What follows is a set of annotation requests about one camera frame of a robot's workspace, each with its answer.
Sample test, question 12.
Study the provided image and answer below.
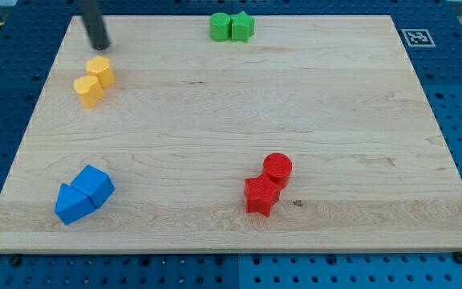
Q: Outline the white fiducial marker tag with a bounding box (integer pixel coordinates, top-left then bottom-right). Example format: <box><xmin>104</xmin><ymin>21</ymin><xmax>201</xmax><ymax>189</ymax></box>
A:
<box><xmin>401</xmin><ymin>29</ymin><xmax>436</xmax><ymax>47</ymax></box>

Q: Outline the black bolt right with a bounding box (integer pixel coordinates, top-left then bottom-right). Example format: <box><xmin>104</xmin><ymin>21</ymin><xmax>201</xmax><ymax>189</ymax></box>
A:
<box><xmin>452</xmin><ymin>251</ymin><xmax>462</xmax><ymax>264</ymax></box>

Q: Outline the yellow hexagon block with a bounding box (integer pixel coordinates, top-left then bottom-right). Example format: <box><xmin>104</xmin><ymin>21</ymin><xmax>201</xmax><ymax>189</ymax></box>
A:
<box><xmin>86</xmin><ymin>55</ymin><xmax>116</xmax><ymax>88</ymax></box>

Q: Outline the wooden board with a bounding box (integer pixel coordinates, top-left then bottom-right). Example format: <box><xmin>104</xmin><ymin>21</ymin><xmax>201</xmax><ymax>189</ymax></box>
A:
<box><xmin>0</xmin><ymin>15</ymin><xmax>462</xmax><ymax>254</ymax></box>

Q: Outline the green star block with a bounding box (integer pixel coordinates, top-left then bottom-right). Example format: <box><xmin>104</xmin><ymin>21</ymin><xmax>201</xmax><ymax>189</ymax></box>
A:
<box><xmin>230</xmin><ymin>11</ymin><xmax>255</xmax><ymax>43</ymax></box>

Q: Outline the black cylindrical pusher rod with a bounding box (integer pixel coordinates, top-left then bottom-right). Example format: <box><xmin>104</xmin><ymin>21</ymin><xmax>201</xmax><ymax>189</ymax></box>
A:
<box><xmin>77</xmin><ymin>0</ymin><xmax>111</xmax><ymax>51</ymax></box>

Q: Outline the green cylinder block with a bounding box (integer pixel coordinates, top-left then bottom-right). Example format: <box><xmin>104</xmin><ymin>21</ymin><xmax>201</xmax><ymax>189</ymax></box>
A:
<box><xmin>209</xmin><ymin>12</ymin><xmax>231</xmax><ymax>42</ymax></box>

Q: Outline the red star block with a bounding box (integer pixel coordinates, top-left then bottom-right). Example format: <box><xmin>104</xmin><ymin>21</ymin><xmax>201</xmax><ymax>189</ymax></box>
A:
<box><xmin>244</xmin><ymin>173</ymin><xmax>282</xmax><ymax>217</ymax></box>

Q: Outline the blue triangle block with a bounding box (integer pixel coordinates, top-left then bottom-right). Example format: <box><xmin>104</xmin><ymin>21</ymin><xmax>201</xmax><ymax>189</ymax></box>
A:
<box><xmin>55</xmin><ymin>184</ymin><xmax>95</xmax><ymax>225</ymax></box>

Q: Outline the yellow heart block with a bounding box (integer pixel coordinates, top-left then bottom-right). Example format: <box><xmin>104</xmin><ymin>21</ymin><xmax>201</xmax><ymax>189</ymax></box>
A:
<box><xmin>74</xmin><ymin>75</ymin><xmax>104</xmax><ymax>108</ymax></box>

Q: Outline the black bolt left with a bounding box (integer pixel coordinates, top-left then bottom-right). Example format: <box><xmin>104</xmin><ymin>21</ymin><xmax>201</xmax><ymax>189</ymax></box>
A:
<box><xmin>8</xmin><ymin>254</ymin><xmax>22</xmax><ymax>267</ymax></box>

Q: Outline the black bolt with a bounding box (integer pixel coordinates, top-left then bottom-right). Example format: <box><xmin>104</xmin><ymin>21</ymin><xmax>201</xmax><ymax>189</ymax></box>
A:
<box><xmin>8</xmin><ymin>254</ymin><xmax>22</xmax><ymax>267</ymax></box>
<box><xmin>452</xmin><ymin>251</ymin><xmax>462</xmax><ymax>264</ymax></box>

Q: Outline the red cylinder block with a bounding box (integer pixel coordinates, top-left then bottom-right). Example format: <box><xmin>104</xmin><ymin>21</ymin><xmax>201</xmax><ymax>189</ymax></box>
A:
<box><xmin>261</xmin><ymin>153</ymin><xmax>293</xmax><ymax>188</ymax></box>

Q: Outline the blue cube block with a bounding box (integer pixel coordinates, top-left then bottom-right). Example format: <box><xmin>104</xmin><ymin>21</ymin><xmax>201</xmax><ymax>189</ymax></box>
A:
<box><xmin>71</xmin><ymin>165</ymin><xmax>115</xmax><ymax>209</ymax></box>

